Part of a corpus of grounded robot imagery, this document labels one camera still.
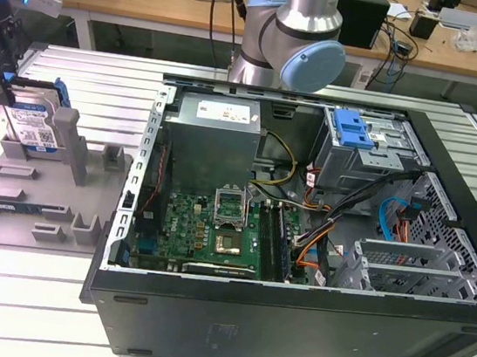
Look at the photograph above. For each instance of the hard disk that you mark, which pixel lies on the hard disk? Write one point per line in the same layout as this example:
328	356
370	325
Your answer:
30	124

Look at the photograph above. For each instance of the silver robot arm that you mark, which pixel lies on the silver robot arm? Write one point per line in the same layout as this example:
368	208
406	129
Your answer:
307	20

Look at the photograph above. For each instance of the silver disk bay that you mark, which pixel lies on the silver disk bay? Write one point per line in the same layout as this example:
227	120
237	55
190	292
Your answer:
409	250

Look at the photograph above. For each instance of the grey parts rack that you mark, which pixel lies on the grey parts rack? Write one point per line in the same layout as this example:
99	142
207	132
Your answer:
43	188

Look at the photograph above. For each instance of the wooden desk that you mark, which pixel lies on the wooden desk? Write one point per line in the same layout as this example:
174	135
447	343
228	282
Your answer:
156	5

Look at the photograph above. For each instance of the black case fan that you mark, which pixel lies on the black case fan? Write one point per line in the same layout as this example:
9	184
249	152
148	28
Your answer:
156	185

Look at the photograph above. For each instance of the silver power supply unit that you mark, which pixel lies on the silver power supply unit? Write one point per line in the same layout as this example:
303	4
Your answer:
207	148

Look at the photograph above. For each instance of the green motherboard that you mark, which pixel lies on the green motherboard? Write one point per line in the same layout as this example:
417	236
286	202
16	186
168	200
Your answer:
184	224

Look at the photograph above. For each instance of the CPU socket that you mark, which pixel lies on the CPU socket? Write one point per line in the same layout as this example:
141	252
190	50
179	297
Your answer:
231	207

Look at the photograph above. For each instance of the square chipset chip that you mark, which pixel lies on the square chipset chip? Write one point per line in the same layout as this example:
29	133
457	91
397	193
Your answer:
227	244

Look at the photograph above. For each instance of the black graphics card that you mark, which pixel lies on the black graphics card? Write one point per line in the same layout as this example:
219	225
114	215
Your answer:
217	270

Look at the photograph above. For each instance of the blue RAM stick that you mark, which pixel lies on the blue RAM stick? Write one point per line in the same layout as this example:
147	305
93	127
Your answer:
284	246

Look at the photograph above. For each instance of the blue plastic latch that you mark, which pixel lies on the blue plastic latch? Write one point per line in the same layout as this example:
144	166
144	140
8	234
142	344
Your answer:
351	127

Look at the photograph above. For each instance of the black cube box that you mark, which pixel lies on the black cube box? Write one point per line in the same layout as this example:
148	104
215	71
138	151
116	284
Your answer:
362	23

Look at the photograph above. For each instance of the black open PC case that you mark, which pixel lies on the black open PC case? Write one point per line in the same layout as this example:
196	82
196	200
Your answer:
245	329

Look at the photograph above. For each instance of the silver optical drive cage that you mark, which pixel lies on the silver optical drive cage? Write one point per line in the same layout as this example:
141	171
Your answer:
354	167

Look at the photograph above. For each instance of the small black box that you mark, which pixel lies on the small black box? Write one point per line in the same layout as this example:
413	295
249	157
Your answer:
423	27

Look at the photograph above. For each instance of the grey flat device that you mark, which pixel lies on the grey flat device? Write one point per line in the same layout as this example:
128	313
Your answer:
462	18

